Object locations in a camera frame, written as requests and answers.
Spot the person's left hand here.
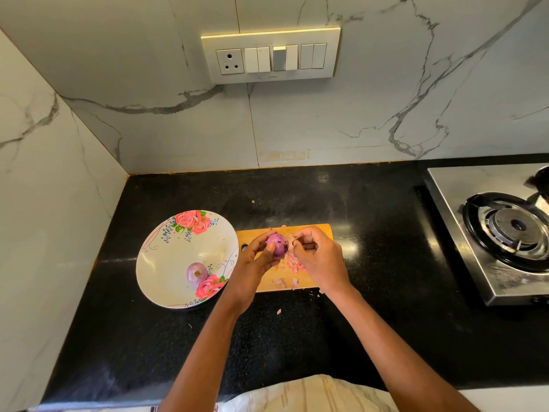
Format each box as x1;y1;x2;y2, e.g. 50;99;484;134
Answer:
218;231;289;316

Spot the person's right hand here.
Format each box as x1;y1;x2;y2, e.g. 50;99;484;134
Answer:
290;225;355;295

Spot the pile of onion peels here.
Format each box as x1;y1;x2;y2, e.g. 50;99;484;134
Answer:
273;237;325;316

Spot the small pink onion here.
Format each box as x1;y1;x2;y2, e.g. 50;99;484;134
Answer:
265;232;290;258
187;262;209;286

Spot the person's left forearm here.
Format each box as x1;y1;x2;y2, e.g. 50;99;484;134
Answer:
158;301;250;412

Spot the person's right forearm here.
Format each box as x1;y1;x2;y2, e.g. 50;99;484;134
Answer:
331;280;482;412

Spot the wooden cutting board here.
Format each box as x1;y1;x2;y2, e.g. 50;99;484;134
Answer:
235;224;335;294

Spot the black stone countertop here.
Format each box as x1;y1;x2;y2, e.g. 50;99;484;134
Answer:
41;153;549;404

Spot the white floral plate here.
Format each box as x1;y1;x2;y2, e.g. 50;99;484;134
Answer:
136;210;240;310

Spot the beige striped garment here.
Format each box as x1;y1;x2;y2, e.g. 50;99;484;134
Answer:
218;374;400;412

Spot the stainless steel gas stove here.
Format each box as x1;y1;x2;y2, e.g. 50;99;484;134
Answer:
425;164;549;306

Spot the black stove burner grate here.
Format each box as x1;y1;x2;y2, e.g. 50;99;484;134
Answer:
530;165;549;207
463;193;549;274

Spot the white wall switch panel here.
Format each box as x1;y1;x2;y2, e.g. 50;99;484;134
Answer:
201;27;343;86

